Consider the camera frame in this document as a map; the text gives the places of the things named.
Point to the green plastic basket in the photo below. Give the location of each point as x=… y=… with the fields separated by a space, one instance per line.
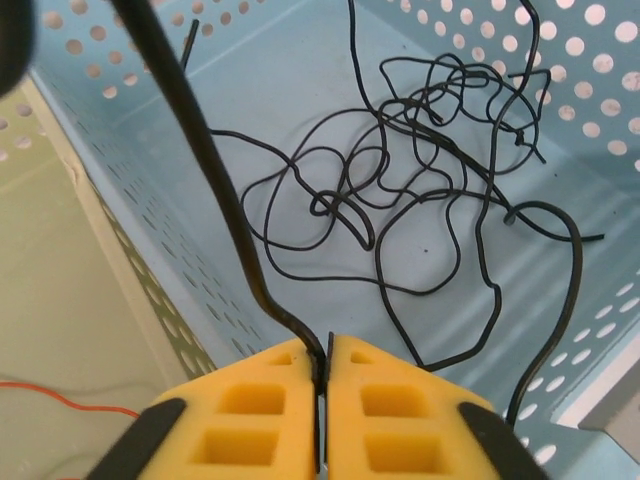
x=75 y=280

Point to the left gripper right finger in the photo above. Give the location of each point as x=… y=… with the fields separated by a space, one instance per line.
x=345 y=415

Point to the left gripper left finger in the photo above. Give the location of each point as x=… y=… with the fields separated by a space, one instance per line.
x=300 y=415

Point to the blue plastic basket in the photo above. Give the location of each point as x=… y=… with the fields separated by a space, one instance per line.
x=320 y=310

